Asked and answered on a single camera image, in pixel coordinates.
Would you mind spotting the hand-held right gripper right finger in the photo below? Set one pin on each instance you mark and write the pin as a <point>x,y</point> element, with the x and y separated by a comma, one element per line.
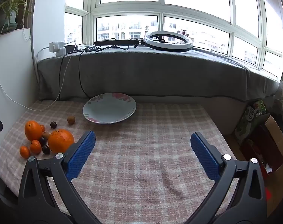
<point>203,155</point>

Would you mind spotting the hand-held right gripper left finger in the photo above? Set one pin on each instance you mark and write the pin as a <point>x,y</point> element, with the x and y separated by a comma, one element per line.
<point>82,154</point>

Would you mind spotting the large orange with stem scar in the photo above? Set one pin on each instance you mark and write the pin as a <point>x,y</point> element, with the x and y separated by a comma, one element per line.
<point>61,141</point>

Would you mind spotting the brown longan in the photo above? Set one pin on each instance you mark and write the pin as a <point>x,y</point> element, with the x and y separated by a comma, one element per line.
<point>71,120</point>

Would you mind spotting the large smooth orange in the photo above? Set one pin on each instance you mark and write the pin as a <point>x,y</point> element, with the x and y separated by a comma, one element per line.
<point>33,130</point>

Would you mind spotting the small mandarin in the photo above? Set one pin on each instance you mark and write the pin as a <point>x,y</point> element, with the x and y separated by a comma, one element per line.
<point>35,147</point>
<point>24,151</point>

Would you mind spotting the brown kiwi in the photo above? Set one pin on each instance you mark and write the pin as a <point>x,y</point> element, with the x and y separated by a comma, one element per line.
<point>46,134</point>

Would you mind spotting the small oval kumquat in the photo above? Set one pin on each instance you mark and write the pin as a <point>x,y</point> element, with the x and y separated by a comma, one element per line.
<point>42,128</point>

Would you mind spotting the floral white plate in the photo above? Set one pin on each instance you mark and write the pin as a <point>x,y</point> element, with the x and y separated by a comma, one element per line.
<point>108,109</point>

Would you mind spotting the dark red box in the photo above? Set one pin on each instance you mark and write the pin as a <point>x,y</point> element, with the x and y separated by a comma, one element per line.
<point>258,149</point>

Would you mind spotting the pink plaid blanket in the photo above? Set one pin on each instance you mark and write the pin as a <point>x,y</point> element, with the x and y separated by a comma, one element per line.
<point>136,163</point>

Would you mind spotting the green printed bag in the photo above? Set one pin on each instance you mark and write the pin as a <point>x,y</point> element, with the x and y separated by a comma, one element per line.
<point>248,121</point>

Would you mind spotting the brown cardboard box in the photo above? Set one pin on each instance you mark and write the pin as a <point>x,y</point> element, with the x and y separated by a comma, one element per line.
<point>275,135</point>

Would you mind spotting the red paper piece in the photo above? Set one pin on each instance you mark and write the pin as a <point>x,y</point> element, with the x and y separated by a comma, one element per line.
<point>269,193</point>

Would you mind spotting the white charger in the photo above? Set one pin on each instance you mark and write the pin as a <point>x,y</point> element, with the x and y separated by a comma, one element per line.
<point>56,46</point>
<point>61,52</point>

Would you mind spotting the black power adapter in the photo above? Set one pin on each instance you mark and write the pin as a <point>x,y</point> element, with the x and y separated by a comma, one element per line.
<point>71,48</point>

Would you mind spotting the green ceramic flowerpot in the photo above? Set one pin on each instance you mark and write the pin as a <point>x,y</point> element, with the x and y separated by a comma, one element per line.
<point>9,21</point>

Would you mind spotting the white window frame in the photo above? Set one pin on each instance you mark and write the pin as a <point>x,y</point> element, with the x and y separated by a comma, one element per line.
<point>161,9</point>

